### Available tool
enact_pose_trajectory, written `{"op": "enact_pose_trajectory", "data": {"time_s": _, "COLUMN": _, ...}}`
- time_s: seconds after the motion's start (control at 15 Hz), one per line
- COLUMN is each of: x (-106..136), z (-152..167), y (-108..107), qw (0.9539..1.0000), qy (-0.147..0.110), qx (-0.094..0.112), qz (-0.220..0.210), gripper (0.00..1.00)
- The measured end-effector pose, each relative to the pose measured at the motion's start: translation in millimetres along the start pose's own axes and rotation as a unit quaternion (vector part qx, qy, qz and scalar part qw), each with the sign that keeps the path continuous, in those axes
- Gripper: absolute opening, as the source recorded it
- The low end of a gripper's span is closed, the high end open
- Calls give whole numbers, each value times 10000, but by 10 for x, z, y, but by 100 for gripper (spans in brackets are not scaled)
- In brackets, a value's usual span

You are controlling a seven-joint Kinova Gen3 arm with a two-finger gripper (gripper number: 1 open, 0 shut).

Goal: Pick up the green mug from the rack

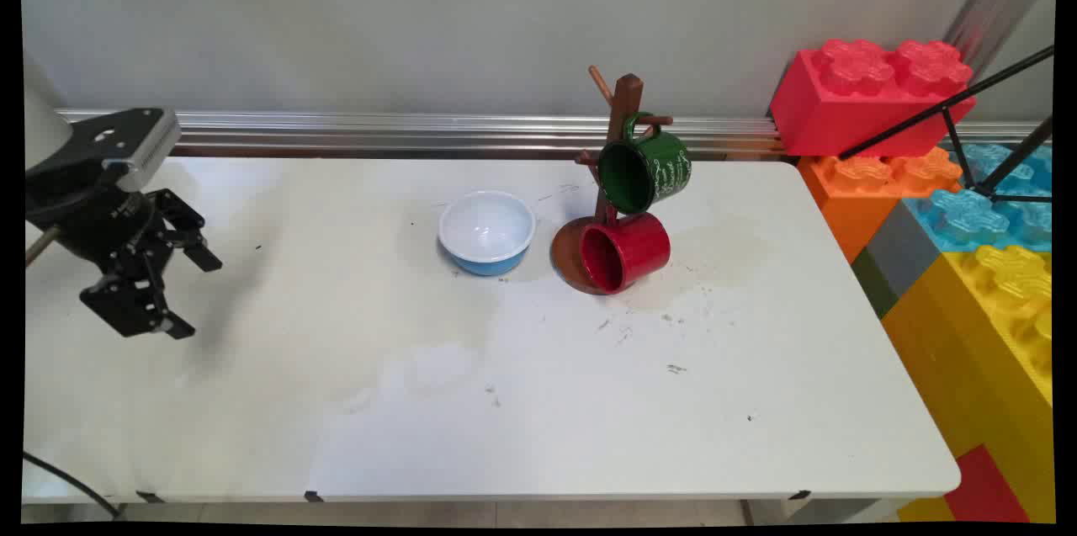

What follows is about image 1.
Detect big orange toy block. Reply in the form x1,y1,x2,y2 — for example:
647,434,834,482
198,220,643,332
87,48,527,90
797,147,963,263

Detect big yellow toy block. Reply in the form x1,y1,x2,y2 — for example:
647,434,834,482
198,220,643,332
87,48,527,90
879,243,1055,524

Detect aluminium wall rail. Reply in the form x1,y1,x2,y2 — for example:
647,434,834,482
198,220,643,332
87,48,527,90
55,109,1053,159

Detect green enamel mug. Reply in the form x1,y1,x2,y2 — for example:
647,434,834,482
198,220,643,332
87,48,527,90
597,111,692,215

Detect big blue toy block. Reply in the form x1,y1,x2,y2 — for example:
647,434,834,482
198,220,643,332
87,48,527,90
900,142,1053,255

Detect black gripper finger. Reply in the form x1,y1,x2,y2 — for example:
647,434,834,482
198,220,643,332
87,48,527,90
80,254,199,341
155,188,224,273

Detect brown wooden mug tree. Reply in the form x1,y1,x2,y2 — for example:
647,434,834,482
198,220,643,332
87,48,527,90
549,65,675,296

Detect black tripod legs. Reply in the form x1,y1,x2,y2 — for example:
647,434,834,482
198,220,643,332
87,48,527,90
837,44,1055,205

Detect big dark green toy block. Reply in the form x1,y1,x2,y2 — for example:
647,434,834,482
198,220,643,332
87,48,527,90
850,246,901,320

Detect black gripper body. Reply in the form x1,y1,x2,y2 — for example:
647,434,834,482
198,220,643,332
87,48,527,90
25,178,162,273

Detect big grey toy block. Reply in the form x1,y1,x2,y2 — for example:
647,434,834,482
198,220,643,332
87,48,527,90
865,199,947,301

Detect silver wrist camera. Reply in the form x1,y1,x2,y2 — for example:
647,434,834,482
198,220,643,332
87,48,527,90
114,111,183,193

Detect white and blue bowl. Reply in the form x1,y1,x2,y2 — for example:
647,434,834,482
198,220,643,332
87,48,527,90
438,189,537,277

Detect black cable with metal plug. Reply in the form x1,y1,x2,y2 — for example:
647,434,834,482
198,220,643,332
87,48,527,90
24,452,124,520

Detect big red toy block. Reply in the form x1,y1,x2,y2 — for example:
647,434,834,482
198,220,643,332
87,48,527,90
768,38,977,159

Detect red enamel mug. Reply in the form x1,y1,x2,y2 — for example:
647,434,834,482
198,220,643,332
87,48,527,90
578,211,672,295

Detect flat red toy block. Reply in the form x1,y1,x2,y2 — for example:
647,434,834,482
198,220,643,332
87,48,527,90
942,443,1032,524

